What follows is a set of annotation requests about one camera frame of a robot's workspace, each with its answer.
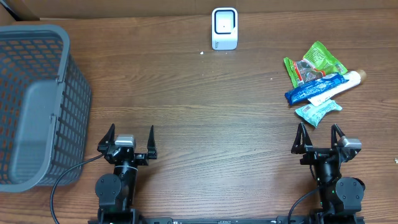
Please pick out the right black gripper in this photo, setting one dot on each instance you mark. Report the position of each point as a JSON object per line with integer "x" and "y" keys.
{"x": 314, "y": 152}

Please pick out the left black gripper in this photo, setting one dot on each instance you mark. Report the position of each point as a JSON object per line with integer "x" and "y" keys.
{"x": 142, "y": 159}

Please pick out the teal wipes packet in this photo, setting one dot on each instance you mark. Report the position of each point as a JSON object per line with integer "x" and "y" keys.
{"x": 314, "y": 114}

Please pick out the blue snack bar wrapper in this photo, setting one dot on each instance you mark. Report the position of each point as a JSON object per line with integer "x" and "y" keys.
{"x": 314, "y": 88}

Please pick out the white tube gold cap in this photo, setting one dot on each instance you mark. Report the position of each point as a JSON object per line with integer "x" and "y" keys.
{"x": 353, "y": 78}

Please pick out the green snack bag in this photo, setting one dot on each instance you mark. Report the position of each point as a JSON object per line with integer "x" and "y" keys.
{"x": 316, "y": 63}

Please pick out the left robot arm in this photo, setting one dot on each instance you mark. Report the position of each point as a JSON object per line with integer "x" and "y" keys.
{"x": 115, "y": 191}

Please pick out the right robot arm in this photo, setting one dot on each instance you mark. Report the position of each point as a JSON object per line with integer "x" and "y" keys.
{"x": 340, "y": 197}

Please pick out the white barcode scanner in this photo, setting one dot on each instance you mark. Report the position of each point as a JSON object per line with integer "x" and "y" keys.
{"x": 224, "y": 28}

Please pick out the grey plastic mesh basket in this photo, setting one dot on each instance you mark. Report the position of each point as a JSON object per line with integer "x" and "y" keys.
{"x": 45, "y": 106}

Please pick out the cardboard back panel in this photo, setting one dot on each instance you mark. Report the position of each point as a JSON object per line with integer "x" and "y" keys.
{"x": 88, "y": 9}

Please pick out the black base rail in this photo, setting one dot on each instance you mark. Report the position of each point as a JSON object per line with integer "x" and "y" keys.
{"x": 167, "y": 220}

